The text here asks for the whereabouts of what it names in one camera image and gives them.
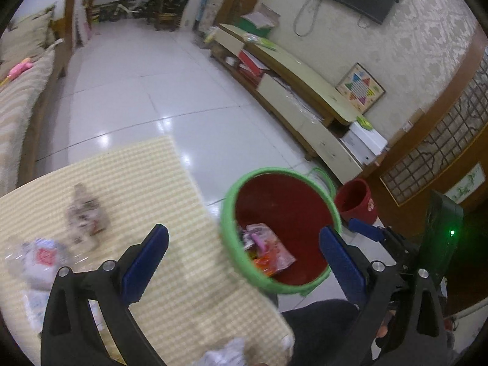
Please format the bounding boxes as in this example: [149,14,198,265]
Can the green box white flaps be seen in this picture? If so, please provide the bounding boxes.
[240,4,281,39]

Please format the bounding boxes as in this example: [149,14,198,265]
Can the striped beige sofa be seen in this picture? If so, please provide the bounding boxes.
[0,4,71,199]

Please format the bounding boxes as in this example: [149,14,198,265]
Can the pink white packet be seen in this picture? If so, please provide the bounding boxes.
[259,232,297,274]

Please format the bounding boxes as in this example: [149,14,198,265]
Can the green rimmed red bin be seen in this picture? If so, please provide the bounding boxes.
[220,167,343,296]

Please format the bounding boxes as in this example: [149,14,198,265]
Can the red box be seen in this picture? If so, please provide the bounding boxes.
[238,49,270,81]

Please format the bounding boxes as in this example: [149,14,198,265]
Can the red bucket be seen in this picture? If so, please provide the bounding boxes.
[335,178,378,227]

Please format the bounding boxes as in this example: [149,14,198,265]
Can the cream television cabinet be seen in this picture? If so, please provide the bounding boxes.
[211,23,382,178]

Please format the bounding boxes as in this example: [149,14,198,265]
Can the pink toy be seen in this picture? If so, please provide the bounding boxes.
[0,57,35,87]

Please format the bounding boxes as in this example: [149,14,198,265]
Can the white paper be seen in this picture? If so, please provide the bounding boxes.
[191,336,249,366]

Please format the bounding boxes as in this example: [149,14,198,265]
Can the checkers board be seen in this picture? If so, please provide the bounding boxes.
[335,63,387,115]

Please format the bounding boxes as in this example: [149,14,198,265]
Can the wooden lattice door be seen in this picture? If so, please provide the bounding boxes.
[379,46,488,207]

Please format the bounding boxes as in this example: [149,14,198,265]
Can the person's dark trousered leg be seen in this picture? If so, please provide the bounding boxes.
[280,299,363,366]

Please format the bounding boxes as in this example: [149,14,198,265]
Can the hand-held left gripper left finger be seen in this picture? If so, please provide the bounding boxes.
[40,224,191,366]

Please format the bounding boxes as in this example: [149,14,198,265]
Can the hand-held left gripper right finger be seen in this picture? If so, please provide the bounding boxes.
[319,226,449,366]

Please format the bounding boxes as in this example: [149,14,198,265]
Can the checked tablecloth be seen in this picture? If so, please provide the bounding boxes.
[0,135,296,366]

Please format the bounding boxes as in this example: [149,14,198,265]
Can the clear plastic bottle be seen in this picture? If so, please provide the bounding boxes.
[5,236,85,287]

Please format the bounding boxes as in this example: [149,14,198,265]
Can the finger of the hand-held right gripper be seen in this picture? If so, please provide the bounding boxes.
[348,218,405,263]

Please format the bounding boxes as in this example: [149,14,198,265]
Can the brown paper bag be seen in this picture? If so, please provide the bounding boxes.
[66,183,111,246]

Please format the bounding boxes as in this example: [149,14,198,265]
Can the white balance bike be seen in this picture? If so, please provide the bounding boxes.
[97,0,148,22]

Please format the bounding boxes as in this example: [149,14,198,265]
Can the beige cushion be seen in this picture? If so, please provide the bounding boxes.
[0,5,56,65]

